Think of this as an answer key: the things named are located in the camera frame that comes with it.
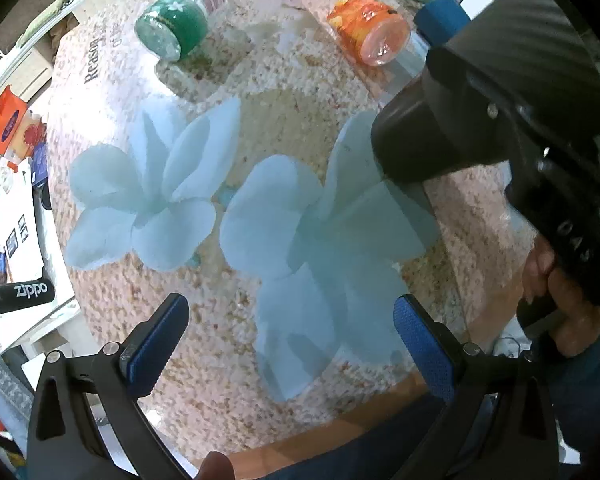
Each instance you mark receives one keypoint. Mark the white printed box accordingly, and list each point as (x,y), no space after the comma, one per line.
(12,232)

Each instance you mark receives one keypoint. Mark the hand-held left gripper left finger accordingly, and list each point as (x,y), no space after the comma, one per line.
(152,347)

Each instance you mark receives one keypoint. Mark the orange packet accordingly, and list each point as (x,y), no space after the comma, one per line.
(2,120)

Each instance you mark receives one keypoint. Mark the blue box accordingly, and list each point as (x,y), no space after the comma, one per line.
(40,165)

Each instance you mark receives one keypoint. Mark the person's right hand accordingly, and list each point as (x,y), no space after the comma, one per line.
(565,305)

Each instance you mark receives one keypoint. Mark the person's left hand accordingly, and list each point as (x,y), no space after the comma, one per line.
(216,466)

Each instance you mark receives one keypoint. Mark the orange plastic cup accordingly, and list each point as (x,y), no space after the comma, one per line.
(372,30)

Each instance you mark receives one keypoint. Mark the red flower printed box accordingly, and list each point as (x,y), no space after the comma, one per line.
(30,135)

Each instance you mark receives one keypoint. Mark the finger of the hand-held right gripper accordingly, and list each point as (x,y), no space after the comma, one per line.
(440,19)

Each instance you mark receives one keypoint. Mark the green lidded jar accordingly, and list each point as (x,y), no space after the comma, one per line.
(172,27)

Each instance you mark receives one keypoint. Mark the black cylinder case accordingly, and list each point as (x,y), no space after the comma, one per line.
(20,292)

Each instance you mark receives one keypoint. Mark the person's blue trousers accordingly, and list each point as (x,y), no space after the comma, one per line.
(380,445)

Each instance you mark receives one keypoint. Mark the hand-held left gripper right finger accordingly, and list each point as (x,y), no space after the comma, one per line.
(427,350)

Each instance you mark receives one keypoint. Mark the flower printed tablecloth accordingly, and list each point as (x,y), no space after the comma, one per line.
(260,185)

